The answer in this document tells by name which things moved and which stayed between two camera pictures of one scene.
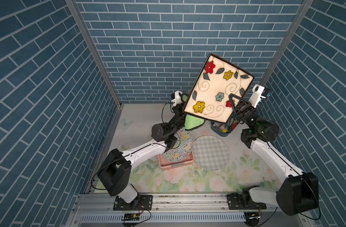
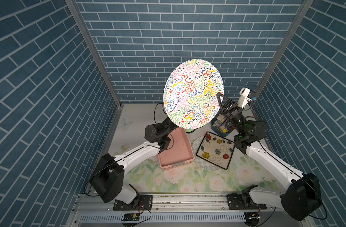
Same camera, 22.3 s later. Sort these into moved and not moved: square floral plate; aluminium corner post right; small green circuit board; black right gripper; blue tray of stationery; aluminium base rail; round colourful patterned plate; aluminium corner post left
Moved: round colourful patterned plate; black right gripper; square floral plate
Not moved: blue tray of stationery; aluminium base rail; small green circuit board; aluminium corner post right; aluminium corner post left
